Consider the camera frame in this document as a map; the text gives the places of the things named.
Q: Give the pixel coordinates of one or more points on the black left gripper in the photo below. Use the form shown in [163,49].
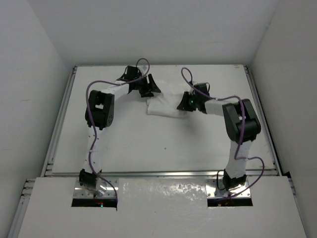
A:
[146,85]

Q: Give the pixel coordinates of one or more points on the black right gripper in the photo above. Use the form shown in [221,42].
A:
[184,105]

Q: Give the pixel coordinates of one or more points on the white printed t-shirt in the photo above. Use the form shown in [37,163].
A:
[165,105]

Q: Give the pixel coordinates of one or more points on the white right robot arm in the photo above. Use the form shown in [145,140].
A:
[241,123]

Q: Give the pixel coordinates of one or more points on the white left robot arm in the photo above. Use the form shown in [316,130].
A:
[100,97]

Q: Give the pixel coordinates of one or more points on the white front cover panel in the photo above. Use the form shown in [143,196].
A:
[161,208]

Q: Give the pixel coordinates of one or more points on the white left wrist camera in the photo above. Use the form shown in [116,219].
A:
[143,69]

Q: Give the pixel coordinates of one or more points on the aluminium table edge rail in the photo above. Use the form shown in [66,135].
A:
[184,174]

